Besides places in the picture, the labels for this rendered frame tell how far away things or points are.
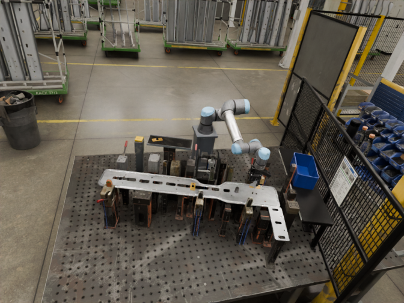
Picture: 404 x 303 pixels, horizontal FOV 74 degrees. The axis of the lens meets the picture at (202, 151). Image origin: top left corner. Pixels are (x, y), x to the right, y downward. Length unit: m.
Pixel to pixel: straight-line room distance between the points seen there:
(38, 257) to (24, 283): 0.25
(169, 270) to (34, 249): 1.58
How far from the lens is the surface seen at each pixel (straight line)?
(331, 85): 4.13
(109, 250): 2.11
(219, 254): 2.10
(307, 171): 2.51
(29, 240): 3.25
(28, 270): 3.05
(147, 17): 11.29
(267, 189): 2.22
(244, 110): 2.11
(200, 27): 9.02
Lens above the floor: 2.43
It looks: 36 degrees down
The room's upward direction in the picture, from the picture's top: 8 degrees clockwise
